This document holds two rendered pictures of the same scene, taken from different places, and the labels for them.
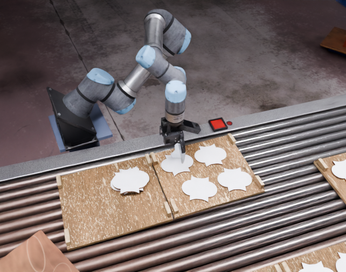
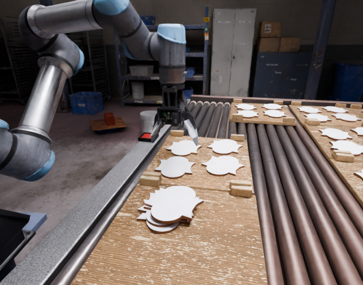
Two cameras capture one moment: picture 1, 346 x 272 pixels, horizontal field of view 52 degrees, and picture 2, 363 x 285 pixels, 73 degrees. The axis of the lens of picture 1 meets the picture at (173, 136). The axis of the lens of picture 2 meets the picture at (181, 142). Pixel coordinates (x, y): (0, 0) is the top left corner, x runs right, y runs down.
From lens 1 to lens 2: 1.18 m
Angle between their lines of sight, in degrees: 52
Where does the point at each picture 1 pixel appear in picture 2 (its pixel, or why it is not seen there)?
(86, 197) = (155, 276)
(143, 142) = (108, 183)
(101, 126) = not seen: hidden behind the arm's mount
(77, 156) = (38, 263)
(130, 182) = (177, 202)
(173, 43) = (70, 54)
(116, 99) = (29, 150)
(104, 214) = (211, 262)
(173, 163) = (173, 168)
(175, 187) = (207, 178)
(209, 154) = (183, 147)
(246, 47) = not seen: hidden behind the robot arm
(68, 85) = not seen: outside the picture
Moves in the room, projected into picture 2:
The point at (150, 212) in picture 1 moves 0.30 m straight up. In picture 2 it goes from (235, 209) to (247, 93)
